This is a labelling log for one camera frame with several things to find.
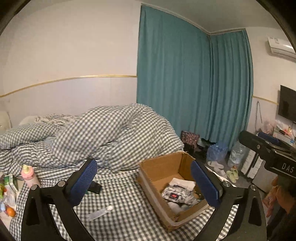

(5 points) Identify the silver foil packet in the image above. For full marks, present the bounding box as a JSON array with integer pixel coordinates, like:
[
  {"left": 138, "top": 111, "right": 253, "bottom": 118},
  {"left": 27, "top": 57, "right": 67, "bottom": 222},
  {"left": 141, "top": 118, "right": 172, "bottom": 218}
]
[{"left": 161, "top": 181, "right": 197, "bottom": 205}]

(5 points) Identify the black small packet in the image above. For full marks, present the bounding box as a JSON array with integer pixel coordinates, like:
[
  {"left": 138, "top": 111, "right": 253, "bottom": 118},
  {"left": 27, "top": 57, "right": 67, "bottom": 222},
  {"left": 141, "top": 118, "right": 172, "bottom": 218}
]
[{"left": 87, "top": 182, "right": 103, "bottom": 195}]

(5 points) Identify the clear plastic wrapper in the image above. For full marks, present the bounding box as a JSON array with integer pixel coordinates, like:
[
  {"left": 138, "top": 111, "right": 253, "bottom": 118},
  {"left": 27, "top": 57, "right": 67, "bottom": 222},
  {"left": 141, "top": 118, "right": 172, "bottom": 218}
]
[{"left": 87, "top": 205, "right": 114, "bottom": 221}]

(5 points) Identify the blue plastic bag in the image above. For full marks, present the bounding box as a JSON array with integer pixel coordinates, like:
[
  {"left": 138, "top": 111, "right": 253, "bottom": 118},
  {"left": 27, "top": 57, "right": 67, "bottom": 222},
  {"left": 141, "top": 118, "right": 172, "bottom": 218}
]
[{"left": 206, "top": 141, "right": 228, "bottom": 163}]

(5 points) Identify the teal curtain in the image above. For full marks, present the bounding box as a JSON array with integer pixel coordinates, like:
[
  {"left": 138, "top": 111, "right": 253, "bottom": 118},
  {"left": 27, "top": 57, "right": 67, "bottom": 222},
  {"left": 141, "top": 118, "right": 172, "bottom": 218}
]
[{"left": 136, "top": 4, "right": 253, "bottom": 154}]

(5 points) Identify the patterned gift bag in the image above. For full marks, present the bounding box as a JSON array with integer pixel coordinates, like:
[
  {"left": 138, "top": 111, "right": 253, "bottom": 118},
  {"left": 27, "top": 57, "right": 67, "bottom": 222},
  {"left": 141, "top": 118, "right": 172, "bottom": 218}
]
[{"left": 180, "top": 130, "right": 201, "bottom": 149}]

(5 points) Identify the black wall television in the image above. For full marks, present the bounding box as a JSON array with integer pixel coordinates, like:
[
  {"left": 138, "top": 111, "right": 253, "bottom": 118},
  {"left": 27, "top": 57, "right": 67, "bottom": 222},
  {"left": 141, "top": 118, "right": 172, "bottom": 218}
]
[{"left": 277, "top": 85, "right": 296, "bottom": 124}]

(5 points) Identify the white slipper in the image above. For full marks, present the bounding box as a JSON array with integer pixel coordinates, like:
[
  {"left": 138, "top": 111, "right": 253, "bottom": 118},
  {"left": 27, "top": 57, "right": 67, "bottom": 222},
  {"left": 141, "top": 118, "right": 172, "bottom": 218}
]
[
  {"left": 213, "top": 168, "right": 228, "bottom": 179},
  {"left": 207, "top": 161, "right": 225, "bottom": 169}
]

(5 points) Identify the white air conditioner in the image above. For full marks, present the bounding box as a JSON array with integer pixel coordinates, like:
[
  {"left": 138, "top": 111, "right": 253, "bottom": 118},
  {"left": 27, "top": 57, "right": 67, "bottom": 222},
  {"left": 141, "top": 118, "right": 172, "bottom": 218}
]
[{"left": 267, "top": 35, "right": 296, "bottom": 62}]

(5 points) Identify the white ribbed suitcase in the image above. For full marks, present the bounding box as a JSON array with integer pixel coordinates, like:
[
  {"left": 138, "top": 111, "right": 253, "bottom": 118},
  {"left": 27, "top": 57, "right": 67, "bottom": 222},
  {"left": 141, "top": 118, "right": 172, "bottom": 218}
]
[{"left": 240, "top": 148, "right": 263, "bottom": 179}]

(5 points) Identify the green foil packet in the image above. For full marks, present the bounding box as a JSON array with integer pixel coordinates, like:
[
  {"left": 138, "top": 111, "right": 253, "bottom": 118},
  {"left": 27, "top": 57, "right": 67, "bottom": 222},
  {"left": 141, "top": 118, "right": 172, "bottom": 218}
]
[{"left": 3, "top": 175, "right": 19, "bottom": 193}]

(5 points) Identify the plastic bag clutter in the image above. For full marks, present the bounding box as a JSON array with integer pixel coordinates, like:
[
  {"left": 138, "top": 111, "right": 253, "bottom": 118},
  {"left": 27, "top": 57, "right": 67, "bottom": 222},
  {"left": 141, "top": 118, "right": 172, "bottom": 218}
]
[{"left": 261, "top": 120, "right": 296, "bottom": 147}]

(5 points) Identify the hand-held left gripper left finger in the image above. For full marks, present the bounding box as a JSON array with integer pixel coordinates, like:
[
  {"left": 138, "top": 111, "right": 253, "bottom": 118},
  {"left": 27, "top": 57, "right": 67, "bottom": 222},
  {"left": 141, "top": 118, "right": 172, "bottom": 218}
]
[{"left": 20, "top": 158, "right": 99, "bottom": 241}]

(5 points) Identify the grey checked pillow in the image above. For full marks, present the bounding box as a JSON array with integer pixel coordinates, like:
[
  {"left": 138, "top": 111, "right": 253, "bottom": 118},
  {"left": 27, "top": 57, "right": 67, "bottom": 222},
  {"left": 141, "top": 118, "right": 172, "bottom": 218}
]
[{"left": 0, "top": 123, "right": 61, "bottom": 149}]

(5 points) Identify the hanging dark cable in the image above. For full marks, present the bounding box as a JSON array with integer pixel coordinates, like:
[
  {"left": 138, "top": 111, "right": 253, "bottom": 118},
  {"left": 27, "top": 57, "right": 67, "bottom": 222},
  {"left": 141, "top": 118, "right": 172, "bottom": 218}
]
[{"left": 254, "top": 100, "right": 263, "bottom": 133}]

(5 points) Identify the brown cardboard box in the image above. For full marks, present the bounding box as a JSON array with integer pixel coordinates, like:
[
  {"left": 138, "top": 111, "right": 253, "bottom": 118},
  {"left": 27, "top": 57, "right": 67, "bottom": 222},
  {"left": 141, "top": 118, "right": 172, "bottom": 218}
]
[{"left": 135, "top": 151, "right": 217, "bottom": 232}]

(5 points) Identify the pink bottle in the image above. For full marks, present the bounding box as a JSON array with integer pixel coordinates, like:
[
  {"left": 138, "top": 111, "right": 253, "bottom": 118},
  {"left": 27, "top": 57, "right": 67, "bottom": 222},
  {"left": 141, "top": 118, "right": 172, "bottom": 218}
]
[{"left": 20, "top": 164, "right": 42, "bottom": 189}]

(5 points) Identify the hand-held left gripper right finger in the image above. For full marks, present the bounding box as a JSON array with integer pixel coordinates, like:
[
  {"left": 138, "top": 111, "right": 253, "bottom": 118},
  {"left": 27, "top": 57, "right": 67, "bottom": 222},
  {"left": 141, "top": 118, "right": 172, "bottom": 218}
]
[{"left": 190, "top": 159, "right": 269, "bottom": 241}]

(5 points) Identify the grey checked bed sheet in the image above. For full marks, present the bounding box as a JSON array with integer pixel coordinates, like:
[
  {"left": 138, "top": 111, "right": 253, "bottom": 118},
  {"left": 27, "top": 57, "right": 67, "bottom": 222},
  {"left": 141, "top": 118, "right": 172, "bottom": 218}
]
[{"left": 0, "top": 144, "right": 239, "bottom": 241}]

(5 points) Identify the person's right hand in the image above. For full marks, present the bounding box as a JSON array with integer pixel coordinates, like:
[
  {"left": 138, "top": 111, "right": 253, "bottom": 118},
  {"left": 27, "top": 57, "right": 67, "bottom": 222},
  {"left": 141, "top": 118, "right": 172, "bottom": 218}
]
[{"left": 276, "top": 179, "right": 296, "bottom": 209}]

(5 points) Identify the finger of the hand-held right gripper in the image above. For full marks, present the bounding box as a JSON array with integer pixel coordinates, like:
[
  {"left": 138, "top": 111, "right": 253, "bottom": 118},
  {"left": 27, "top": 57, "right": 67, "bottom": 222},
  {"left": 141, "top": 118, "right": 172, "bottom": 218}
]
[
  {"left": 238, "top": 130, "right": 274, "bottom": 161},
  {"left": 257, "top": 132, "right": 292, "bottom": 149}
]

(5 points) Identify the orange snack box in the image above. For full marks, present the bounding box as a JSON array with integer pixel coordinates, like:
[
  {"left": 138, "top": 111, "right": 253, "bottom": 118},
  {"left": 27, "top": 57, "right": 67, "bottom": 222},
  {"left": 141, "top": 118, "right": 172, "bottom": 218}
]
[{"left": 262, "top": 183, "right": 277, "bottom": 217}]

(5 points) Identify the large clear water bottle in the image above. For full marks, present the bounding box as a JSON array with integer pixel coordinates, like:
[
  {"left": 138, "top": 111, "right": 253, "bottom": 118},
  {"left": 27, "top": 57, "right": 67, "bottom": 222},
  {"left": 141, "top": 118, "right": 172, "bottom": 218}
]
[{"left": 228, "top": 140, "right": 249, "bottom": 169}]

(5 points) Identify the colourful snack packet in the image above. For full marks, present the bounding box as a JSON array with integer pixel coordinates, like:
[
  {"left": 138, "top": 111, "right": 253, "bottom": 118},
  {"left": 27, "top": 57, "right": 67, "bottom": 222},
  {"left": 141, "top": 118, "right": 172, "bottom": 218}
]
[{"left": 0, "top": 180, "right": 8, "bottom": 200}]

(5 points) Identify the grey checked duvet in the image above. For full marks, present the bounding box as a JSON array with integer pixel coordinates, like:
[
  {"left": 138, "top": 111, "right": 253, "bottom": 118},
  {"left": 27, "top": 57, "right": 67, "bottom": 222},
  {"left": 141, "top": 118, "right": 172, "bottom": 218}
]
[{"left": 0, "top": 103, "right": 185, "bottom": 172}]

